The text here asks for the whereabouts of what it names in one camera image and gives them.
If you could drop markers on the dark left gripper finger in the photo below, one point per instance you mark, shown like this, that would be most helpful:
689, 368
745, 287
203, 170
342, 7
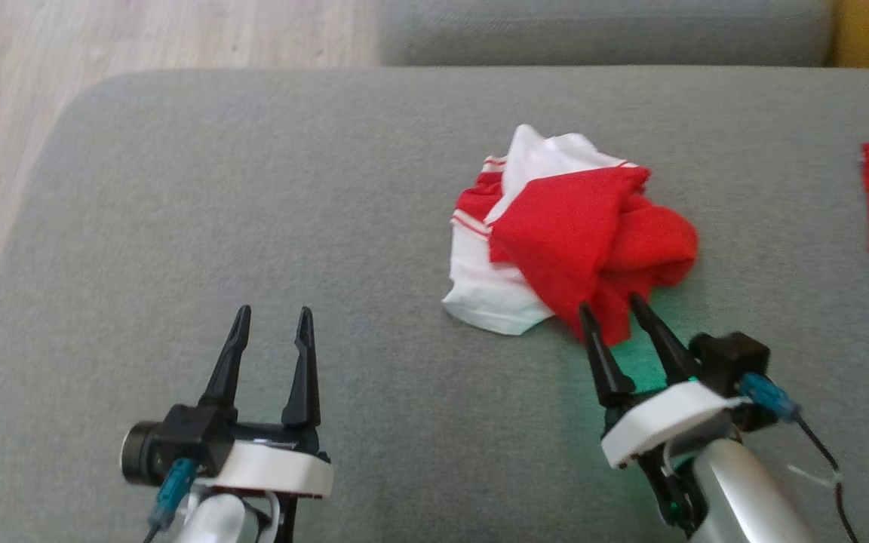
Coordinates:
302, 377
227, 362

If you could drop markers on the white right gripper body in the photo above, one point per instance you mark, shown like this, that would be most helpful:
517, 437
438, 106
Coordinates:
661, 418

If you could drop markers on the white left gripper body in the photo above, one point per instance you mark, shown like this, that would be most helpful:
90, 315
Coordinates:
276, 467

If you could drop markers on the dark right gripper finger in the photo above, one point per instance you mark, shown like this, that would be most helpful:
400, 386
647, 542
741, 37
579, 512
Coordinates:
664, 343
604, 362

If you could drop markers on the red Bulls jersey white sleeves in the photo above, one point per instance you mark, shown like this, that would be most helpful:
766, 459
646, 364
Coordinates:
578, 226

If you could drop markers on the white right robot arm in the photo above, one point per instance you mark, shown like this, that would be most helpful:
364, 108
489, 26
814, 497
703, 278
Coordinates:
744, 498

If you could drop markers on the grey sofa back cushion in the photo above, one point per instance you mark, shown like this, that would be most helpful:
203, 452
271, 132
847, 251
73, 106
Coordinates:
593, 30

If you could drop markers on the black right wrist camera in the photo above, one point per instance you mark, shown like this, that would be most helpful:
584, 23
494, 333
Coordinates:
729, 358

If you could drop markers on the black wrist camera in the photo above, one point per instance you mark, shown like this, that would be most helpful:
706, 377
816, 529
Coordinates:
729, 358
178, 445

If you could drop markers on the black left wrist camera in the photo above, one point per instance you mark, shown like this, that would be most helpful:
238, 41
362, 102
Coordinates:
178, 445

